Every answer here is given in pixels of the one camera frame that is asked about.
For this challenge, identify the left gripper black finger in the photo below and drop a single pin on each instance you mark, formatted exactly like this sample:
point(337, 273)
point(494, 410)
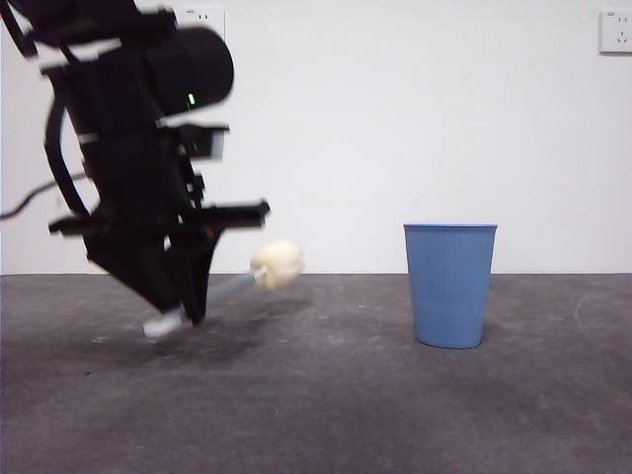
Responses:
point(195, 276)
point(133, 269)

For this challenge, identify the grey cup brush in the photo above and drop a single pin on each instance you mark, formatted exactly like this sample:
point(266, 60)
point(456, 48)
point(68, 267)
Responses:
point(279, 264)

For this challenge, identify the blue ribbed plastic cup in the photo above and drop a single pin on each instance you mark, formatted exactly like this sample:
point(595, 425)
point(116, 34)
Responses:
point(450, 286)

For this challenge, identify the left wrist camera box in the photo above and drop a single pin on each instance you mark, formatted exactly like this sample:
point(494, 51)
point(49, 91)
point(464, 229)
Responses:
point(217, 145)

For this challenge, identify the white wall socket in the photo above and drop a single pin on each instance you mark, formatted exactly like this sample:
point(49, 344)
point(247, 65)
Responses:
point(202, 16)
point(617, 32)

